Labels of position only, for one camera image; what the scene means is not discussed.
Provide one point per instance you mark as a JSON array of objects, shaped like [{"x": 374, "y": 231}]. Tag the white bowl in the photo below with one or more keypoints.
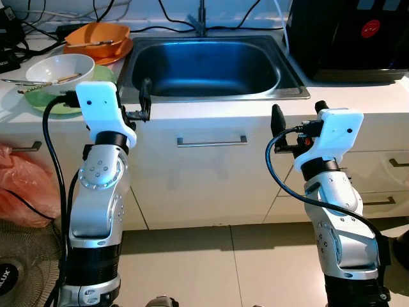
[{"x": 61, "y": 67}]

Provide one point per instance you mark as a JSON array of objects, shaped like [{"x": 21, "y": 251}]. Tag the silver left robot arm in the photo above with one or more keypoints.
[{"x": 96, "y": 192}]

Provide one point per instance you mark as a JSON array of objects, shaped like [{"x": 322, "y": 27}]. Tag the white kitchen cabinet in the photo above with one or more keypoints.
[{"x": 192, "y": 185}]

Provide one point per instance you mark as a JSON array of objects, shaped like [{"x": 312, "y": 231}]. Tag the orange plate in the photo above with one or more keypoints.
[{"x": 118, "y": 54}]

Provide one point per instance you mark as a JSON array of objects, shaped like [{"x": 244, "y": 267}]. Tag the stainless steel sink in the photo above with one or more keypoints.
[{"x": 204, "y": 70}]

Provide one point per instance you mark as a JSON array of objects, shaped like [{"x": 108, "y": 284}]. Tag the black appliance with red dot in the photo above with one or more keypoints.
[{"x": 345, "y": 45}]

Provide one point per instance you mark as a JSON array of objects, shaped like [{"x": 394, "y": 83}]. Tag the orange bowl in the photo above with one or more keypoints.
[{"x": 96, "y": 32}]

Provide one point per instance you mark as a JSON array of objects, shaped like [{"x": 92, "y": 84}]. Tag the green plate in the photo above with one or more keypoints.
[{"x": 54, "y": 102}]

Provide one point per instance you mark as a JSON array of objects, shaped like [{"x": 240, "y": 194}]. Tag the metal faucet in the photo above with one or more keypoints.
[{"x": 202, "y": 19}]

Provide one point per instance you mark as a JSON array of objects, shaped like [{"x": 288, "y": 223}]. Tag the red plastic bag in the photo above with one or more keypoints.
[{"x": 22, "y": 185}]

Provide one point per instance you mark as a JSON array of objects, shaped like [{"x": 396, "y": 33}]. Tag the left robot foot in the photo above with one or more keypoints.
[{"x": 163, "y": 302}]

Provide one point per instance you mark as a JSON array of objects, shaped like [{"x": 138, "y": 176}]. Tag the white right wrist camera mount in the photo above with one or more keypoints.
[{"x": 339, "y": 131}]

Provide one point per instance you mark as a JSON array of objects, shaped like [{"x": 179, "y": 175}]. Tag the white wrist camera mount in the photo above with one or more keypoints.
[
  {"x": 339, "y": 131},
  {"x": 99, "y": 105}
]

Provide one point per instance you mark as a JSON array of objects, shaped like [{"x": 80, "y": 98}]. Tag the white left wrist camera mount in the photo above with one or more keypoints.
[{"x": 99, "y": 105}]

